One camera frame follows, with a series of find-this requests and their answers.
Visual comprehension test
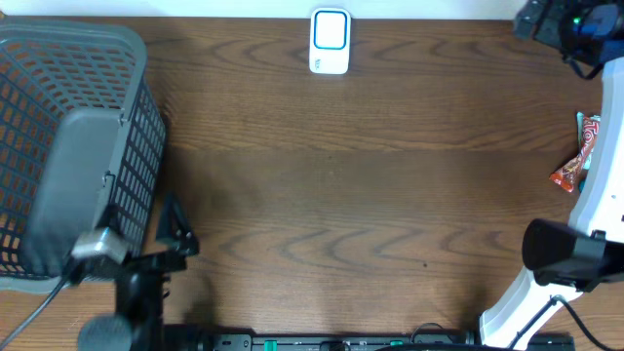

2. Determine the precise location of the red chocolate bar wrapper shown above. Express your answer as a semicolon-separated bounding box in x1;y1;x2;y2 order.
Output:
549;115;601;192

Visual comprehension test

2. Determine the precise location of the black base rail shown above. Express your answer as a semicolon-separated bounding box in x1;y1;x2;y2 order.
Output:
209;321;576;351

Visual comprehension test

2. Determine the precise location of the light green wet wipes pack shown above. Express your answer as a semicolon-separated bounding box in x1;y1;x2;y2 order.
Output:
575;111;591;171

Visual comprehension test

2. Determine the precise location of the grey plastic shopping basket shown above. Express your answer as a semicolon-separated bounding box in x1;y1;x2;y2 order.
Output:
1;18;167;293

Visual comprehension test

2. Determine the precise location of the white barcode scanner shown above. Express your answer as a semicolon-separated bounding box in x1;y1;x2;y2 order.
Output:
309;8;351;75

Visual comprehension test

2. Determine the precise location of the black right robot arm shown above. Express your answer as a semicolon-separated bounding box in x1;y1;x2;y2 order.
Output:
477;0;623;350

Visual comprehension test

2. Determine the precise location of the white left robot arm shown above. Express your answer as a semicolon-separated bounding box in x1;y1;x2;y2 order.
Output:
62;194;214;350

